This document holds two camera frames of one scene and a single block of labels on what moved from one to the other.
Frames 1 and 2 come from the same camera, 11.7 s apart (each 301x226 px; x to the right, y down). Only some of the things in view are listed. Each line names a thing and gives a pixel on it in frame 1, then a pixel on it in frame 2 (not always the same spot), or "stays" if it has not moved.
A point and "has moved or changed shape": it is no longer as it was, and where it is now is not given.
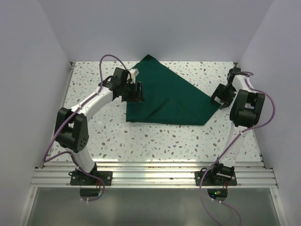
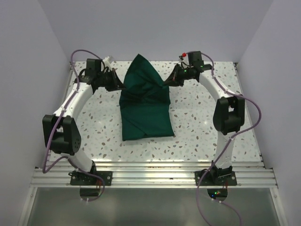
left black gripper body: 128,93 -> 106,80
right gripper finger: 218,92 -> 172,77
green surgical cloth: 169,98 has moved or changed shape
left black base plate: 79,178 stays
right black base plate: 212,178 stays
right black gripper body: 228,93 -> 183,75
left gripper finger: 139,96 -> 119,85
